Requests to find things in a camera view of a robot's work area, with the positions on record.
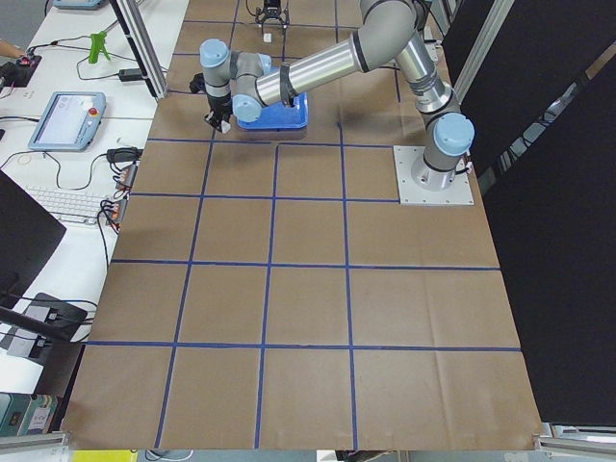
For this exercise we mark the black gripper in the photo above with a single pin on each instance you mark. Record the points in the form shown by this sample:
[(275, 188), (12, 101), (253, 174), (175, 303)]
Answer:
[(270, 10), (218, 105)]

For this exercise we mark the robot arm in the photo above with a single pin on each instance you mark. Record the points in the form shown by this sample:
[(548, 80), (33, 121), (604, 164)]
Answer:
[(241, 84)]

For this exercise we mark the blue plastic tray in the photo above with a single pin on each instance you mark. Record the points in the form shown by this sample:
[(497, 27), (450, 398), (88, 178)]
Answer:
[(279, 117)]

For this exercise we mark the black power adapter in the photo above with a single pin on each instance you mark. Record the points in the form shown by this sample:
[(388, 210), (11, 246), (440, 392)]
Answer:
[(129, 75)]

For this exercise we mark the teach pendant tablet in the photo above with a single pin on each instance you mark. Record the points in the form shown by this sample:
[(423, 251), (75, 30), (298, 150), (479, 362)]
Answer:
[(69, 121)]

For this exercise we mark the white keyboard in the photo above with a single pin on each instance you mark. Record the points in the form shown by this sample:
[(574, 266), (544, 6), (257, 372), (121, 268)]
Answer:
[(78, 208)]

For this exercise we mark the black monitor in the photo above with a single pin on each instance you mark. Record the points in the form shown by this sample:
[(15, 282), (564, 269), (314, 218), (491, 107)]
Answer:
[(29, 237)]

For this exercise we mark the black monitor stand base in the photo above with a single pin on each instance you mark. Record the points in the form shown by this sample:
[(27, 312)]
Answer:
[(65, 317)]

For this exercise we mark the aluminium frame post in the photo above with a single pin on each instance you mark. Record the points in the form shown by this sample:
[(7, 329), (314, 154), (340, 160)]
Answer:
[(129, 18)]

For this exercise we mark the green handled reacher grabber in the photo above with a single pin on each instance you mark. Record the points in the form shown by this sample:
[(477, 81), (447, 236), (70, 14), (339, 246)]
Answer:
[(98, 47)]

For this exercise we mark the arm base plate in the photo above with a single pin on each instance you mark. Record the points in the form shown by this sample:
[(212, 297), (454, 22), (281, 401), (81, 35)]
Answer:
[(419, 185)]

